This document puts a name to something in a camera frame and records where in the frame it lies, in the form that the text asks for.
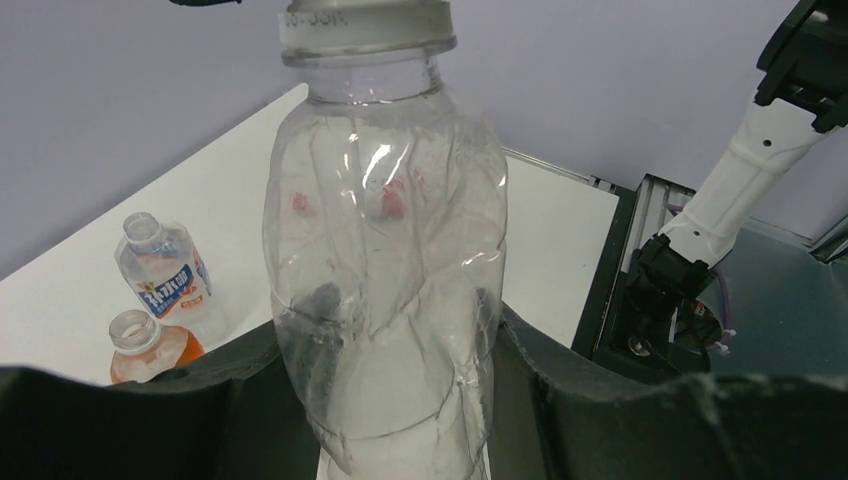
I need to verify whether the clear crushed bottle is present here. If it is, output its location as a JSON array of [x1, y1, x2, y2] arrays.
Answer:
[[262, 49, 507, 479]]

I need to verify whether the orange tea bottle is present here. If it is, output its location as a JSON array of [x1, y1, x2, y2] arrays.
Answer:
[[108, 310, 205, 384]]

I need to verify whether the clear blue-label bottle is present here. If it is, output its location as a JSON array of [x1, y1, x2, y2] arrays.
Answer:
[[115, 212, 228, 351]]

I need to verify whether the white crushed-bottle cap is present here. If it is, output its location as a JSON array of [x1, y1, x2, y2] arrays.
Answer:
[[279, 0, 457, 65]]

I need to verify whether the aluminium frame rail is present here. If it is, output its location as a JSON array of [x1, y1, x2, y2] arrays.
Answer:
[[503, 148, 697, 276]]

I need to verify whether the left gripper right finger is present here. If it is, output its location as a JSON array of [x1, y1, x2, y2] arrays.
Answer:
[[488, 309, 847, 479]]

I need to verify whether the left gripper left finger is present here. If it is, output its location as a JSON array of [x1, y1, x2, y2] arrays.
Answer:
[[1, 323, 319, 479]]

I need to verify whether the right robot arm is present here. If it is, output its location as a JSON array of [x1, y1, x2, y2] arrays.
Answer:
[[625, 1, 847, 321]]

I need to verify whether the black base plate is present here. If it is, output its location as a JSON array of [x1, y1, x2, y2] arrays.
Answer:
[[571, 175, 731, 384]]

